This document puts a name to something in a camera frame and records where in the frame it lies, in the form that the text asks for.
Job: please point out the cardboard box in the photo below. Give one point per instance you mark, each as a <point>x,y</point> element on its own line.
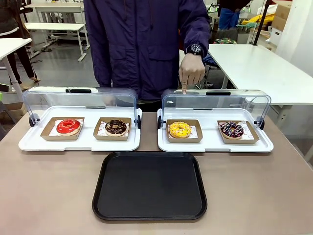
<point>281,14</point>

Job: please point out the white display tray base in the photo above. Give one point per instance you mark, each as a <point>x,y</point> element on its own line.
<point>215,147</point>
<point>80,144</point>

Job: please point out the bystander in dark clothes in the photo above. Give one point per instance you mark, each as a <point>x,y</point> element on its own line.
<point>14,41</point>

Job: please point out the black plastic serving tray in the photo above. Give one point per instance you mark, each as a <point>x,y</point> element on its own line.
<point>149,186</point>

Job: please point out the person's left hand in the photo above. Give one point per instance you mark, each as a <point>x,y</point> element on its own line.
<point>192,71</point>

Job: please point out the white desk with legs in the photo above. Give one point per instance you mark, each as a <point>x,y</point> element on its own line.
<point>56,27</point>

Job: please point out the brown cardboard donut tray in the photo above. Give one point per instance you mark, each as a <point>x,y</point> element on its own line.
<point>99,135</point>
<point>49,133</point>
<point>252,137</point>
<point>198,138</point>

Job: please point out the black wrist watch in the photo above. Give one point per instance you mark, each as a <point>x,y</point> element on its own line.
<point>194,49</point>

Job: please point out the blue garment on chair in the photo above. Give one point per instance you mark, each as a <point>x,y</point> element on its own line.
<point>228,17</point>

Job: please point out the white table edge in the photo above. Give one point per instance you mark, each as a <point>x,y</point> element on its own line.
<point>12,49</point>

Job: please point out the large white table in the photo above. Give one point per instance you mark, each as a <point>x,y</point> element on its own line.
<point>259,71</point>

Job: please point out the red glazed donut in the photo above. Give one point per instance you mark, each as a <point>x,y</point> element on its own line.
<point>68,127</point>

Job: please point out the navy blue jacket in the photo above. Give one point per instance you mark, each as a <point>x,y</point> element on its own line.
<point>144,44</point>

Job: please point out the yellow fabric pile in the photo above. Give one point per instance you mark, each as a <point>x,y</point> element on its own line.
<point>265,19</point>

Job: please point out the yellow glazed sprinkled donut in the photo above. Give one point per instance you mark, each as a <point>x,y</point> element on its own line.
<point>179,129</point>

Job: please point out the chocolate sprinkled donut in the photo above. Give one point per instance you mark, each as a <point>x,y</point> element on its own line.
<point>116,127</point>

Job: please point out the clear roll-top display lid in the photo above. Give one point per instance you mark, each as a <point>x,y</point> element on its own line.
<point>80,98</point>
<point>215,99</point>

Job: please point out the dark purple drizzled donut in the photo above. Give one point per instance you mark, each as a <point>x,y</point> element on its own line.
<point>231,130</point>

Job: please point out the black vertical pole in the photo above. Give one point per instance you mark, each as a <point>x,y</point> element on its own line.
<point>262,22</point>

